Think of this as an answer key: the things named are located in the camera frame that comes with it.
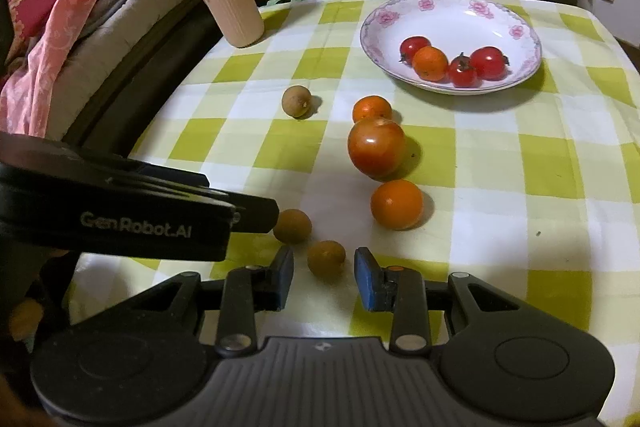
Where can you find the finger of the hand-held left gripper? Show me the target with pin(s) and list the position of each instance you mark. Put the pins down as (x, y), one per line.
(257, 214)

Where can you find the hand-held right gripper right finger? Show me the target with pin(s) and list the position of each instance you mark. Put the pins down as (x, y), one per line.
(365, 279)

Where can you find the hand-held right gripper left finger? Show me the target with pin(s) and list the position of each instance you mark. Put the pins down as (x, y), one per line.
(286, 277)

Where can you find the brown longan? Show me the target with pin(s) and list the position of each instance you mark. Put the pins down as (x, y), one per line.
(326, 259)
(294, 227)
(296, 102)

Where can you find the small orange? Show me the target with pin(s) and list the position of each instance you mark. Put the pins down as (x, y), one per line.
(371, 108)
(430, 63)
(396, 205)

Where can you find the large red tomato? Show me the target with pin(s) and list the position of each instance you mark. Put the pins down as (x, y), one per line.
(376, 149)

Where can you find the red cherry tomato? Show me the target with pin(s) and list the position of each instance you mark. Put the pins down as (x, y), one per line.
(487, 63)
(462, 73)
(415, 46)

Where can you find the white floral plate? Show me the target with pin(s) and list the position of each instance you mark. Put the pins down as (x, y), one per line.
(450, 19)

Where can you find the person's left hand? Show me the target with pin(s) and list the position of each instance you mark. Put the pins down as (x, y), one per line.
(24, 318)

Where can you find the yellow-green checked tablecloth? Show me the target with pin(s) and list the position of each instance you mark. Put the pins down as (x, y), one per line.
(500, 207)

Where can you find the grey-brown mattress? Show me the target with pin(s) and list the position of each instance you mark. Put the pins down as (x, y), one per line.
(110, 42)

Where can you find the pink floral blanket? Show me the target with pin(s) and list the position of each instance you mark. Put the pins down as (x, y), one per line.
(60, 7)

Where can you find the dark wooden bed frame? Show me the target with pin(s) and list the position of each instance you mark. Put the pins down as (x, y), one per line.
(165, 62)

